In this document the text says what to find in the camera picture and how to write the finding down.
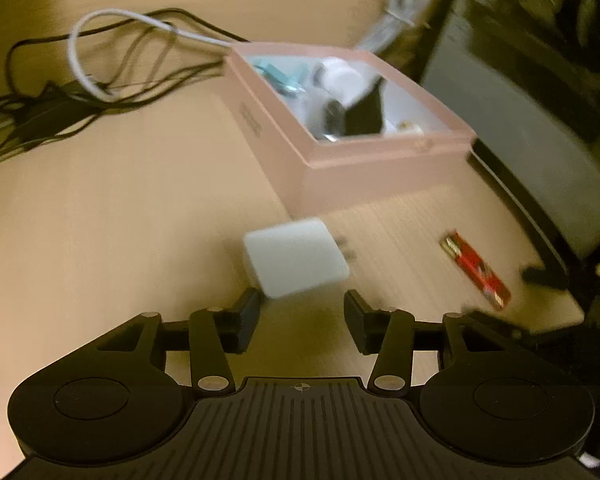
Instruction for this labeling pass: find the tangle of black cables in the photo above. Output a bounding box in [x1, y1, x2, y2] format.
[0, 7, 252, 172]

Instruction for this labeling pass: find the black power adapter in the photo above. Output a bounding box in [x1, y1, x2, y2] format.
[342, 74, 387, 137]

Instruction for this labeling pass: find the red battery pack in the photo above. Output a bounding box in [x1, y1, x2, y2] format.
[439, 229, 512, 310]

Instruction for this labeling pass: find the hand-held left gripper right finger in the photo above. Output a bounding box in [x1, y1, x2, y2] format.
[343, 289, 507, 392]

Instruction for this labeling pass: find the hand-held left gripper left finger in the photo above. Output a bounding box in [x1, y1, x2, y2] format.
[96, 287, 262, 394]

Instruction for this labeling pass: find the white round container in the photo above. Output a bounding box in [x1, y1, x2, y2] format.
[312, 57, 364, 104]

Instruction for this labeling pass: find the clear bag of black parts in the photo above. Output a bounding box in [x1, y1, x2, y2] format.
[314, 99, 349, 142]

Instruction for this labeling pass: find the pink cardboard box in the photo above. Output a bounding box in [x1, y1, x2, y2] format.
[223, 42, 479, 222]

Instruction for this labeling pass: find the black computer monitor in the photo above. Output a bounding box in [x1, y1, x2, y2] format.
[419, 0, 600, 311]

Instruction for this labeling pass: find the white cable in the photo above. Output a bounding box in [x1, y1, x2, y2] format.
[67, 8, 237, 104]

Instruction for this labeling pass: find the white cube charger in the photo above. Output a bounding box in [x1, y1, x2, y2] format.
[242, 217, 357, 300]

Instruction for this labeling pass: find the grey bundled cable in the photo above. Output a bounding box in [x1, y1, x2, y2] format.
[357, 0, 431, 56]

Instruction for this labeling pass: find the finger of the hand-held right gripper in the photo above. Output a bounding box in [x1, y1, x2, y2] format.
[461, 308, 535, 347]

